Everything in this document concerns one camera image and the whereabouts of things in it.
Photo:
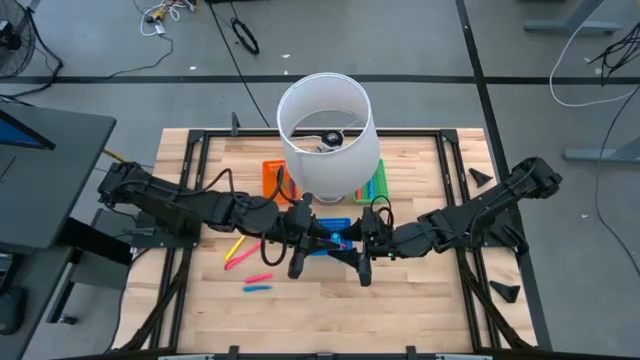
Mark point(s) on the light blue marker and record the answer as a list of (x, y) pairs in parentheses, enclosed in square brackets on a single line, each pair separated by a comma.
[(371, 189)]

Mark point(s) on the black aluminium table frame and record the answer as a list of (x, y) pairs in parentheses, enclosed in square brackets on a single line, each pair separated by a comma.
[(240, 133)]

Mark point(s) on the purple marker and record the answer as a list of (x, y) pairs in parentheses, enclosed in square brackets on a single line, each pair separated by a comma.
[(292, 191)]

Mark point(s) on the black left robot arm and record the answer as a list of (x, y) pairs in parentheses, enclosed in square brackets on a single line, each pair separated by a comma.
[(165, 205)]

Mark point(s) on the grey side desk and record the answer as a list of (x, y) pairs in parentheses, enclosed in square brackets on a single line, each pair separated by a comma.
[(35, 300)]

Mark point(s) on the black computer mouse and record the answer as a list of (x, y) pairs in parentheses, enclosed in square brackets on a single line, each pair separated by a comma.
[(11, 310)]

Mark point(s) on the black triangular spare finger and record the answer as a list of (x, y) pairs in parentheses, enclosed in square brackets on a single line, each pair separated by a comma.
[(505, 291), (480, 177)]

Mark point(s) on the black desk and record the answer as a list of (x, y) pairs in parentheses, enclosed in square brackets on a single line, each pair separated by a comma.
[(65, 165)]

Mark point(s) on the white shade silver table lamp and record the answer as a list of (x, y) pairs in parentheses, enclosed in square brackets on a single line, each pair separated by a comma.
[(330, 170)]

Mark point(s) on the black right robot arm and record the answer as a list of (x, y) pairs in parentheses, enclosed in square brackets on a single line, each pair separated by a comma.
[(475, 215)]

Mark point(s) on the orange plastic basket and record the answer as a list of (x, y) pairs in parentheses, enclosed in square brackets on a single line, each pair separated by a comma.
[(270, 172)]

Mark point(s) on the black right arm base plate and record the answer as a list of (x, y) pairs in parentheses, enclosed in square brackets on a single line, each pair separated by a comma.
[(507, 237)]

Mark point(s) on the teal marker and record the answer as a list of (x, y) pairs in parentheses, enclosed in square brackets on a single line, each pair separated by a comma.
[(257, 288)]

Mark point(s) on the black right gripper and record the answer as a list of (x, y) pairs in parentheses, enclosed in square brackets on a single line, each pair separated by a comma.
[(380, 247)]

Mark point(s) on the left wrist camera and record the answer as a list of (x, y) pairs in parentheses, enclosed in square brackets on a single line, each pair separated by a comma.
[(299, 215)]

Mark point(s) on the short pink marker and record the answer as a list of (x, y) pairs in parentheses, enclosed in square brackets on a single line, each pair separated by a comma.
[(258, 278)]

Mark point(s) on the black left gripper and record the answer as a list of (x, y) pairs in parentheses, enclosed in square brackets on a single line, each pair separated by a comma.
[(296, 265)]

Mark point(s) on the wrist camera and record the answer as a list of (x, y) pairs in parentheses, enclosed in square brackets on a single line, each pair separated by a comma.
[(299, 215), (375, 225)]

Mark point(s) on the grey table leg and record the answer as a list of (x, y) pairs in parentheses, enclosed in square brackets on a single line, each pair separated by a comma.
[(570, 25), (602, 152)]

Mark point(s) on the metallic blue marker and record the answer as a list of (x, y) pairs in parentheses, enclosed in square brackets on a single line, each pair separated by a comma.
[(335, 237)]

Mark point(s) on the blue plastic basket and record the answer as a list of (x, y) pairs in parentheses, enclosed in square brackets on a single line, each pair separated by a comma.
[(336, 222)]

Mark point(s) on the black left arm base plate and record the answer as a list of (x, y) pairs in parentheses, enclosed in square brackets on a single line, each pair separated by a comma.
[(150, 240)]

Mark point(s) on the computer monitor blue screen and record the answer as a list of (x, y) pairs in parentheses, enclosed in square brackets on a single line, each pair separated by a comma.
[(20, 136)]

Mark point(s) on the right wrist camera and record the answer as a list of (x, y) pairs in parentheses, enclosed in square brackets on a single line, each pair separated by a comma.
[(375, 225)]

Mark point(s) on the green plastic basket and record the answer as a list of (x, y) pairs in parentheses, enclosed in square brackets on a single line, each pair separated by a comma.
[(384, 185)]

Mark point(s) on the black floor fan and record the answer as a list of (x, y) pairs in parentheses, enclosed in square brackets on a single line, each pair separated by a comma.
[(7, 40)]

